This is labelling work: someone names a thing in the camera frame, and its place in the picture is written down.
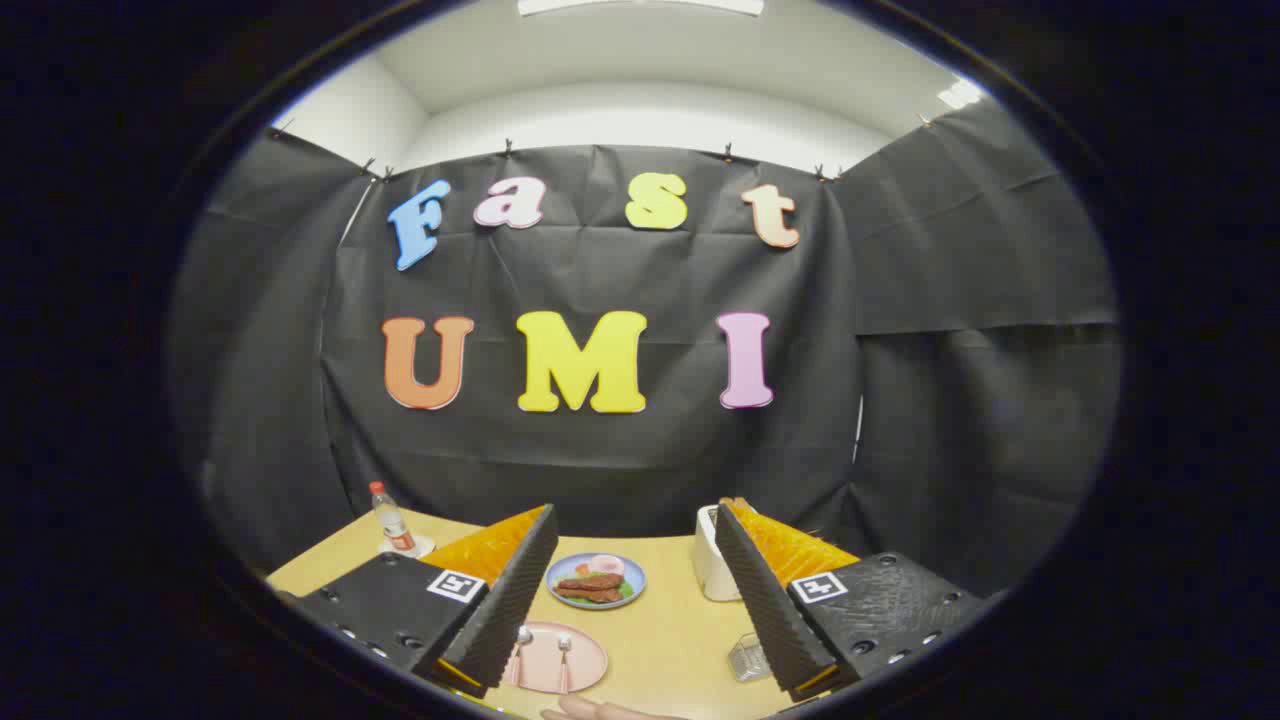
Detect blue oval plate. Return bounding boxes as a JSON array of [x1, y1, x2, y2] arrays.
[[545, 552, 648, 611]]

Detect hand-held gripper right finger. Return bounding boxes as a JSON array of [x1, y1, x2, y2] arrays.
[[713, 497, 991, 703]]

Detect white toaster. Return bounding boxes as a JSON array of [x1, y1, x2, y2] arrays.
[[693, 504, 743, 603]]

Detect long ceiling light panel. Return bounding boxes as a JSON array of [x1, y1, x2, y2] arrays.
[[517, 0, 766, 17]]

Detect pink round plate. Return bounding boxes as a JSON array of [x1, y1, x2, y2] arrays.
[[498, 621, 610, 695]]

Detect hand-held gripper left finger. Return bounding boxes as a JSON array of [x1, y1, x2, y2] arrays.
[[285, 503, 561, 701]]

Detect clear water bottle red label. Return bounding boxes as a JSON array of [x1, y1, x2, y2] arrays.
[[368, 481, 418, 556]]

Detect metal wire cutlery basket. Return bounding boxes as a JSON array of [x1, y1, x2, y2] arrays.
[[727, 632, 773, 684]]

